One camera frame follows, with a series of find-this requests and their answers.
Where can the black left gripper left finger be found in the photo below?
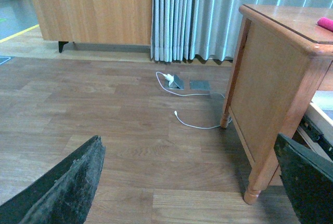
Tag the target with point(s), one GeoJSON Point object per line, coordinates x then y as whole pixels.
{"type": "Point", "coordinates": [62, 195]}

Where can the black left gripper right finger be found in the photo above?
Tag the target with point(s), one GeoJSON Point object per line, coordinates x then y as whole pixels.
{"type": "Point", "coordinates": [307, 179]}

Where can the wooden drawer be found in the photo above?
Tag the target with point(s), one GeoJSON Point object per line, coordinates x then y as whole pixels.
{"type": "Point", "coordinates": [320, 112]}

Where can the pink marker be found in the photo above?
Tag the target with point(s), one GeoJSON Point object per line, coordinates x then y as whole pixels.
{"type": "Point", "coordinates": [325, 23]}

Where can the wooden nightstand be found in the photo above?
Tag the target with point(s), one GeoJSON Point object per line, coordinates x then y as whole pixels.
{"type": "Point", "coordinates": [283, 57]}

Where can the closed floor socket plate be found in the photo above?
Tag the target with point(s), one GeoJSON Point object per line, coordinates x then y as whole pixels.
{"type": "Point", "coordinates": [199, 85]}

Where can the black cabinet foot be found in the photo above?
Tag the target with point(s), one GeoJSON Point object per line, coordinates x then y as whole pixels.
{"type": "Point", "coordinates": [61, 45]}

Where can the white plug adapter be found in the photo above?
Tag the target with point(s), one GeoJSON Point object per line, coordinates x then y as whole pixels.
{"type": "Point", "coordinates": [169, 77]}

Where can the open floor socket box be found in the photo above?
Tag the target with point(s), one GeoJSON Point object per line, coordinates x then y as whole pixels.
{"type": "Point", "coordinates": [178, 83]}

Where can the large wooden cabinet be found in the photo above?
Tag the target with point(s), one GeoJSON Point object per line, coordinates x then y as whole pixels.
{"type": "Point", "coordinates": [122, 22]}

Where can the grey pleated curtain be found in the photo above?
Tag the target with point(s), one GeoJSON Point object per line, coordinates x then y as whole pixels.
{"type": "Point", "coordinates": [184, 29]}

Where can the black drawer slide rail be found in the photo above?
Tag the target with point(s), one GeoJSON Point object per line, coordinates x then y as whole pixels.
{"type": "Point", "coordinates": [316, 135]}

